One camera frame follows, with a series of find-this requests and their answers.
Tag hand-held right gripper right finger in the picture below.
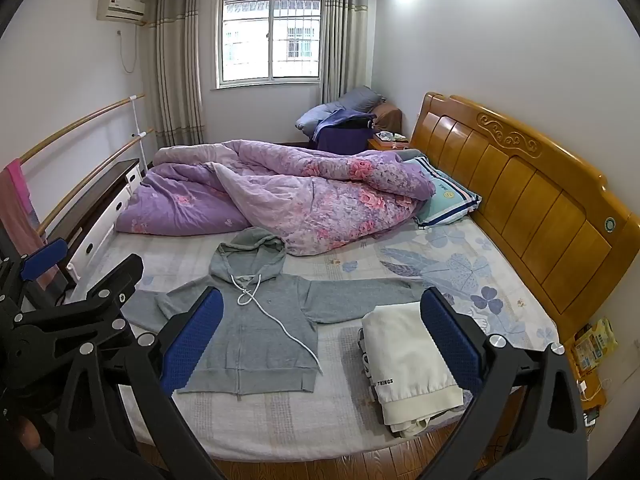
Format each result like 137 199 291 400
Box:
419 287 588 480

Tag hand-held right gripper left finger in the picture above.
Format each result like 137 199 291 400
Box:
52 286 227 480

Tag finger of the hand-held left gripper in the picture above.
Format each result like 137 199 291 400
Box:
0 239 68 311
60 254 145 332

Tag grey hoodie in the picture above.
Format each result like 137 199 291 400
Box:
120 226 426 396

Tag white folded pants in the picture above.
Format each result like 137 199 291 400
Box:
361 302 465 436

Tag pink towel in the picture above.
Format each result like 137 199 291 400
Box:
0 158 62 292

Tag bed with floral sheet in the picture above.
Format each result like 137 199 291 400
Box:
65 212 558 463

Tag dark top white cabinet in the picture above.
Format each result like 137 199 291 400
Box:
47 158 143 288

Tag dark folded garment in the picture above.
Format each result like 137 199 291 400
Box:
356 327 383 403

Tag teal striped pillow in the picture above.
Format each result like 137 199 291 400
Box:
402 156 482 228

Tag yellow packet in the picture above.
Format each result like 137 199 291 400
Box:
572 317 619 376

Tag wooden side table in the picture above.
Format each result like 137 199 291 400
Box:
565 330 609 428

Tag wooden bed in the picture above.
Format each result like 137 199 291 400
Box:
65 91 621 466

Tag purple floral quilt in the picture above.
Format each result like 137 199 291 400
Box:
115 140 436 256

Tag wooden nightstand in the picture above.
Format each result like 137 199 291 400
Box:
367 132 413 152

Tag purple covered chair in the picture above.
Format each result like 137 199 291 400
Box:
315 127 376 155

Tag beige striped curtain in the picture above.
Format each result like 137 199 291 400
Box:
319 0 376 106
142 0 206 148

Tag brown cushion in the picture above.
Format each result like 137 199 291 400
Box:
372 102 404 134

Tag dark blue cloth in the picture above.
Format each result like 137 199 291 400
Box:
312 108 377 142

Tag pile of pillows on chair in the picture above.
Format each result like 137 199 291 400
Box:
295 86 386 133

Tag white air conditioner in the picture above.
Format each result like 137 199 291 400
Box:
96 0 147 23

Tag window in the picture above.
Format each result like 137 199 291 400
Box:
216 0 325 86

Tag wooden wall bar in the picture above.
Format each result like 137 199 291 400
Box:
17 93 147 163
36 129 155 235

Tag white charger cable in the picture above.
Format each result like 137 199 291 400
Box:
575 377 613 403

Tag white bar post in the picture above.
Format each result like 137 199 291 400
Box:
129 95 149 173

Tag white air conditioner cable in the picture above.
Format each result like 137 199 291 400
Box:
117 22 140 74

